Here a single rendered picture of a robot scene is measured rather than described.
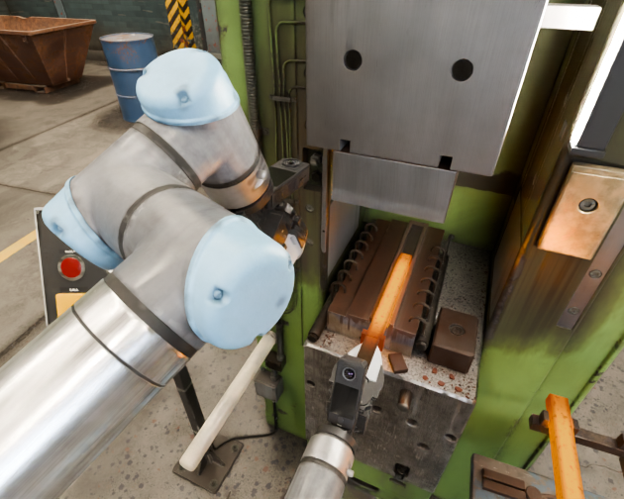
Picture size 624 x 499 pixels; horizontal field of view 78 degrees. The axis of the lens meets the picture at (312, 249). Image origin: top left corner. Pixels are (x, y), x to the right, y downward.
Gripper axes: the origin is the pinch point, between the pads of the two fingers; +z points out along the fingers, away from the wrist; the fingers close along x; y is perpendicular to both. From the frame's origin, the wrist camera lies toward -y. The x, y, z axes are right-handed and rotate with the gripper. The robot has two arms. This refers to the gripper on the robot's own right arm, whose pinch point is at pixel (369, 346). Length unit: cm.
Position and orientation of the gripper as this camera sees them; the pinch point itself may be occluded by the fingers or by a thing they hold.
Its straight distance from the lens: 78.3
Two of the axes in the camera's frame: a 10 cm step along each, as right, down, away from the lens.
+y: 0.0, 8.1, 5.9
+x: 9.2, 2.3, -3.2
